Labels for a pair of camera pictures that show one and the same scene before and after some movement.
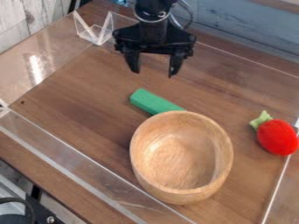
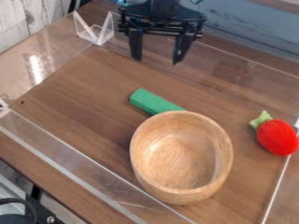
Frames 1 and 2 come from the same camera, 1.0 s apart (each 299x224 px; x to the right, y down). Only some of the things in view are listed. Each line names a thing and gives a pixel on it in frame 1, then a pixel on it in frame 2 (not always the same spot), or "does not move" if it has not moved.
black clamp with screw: (44, 214) does not move
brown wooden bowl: (181, 155) does not move
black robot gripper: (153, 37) to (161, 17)
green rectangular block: (152, 103) does not move
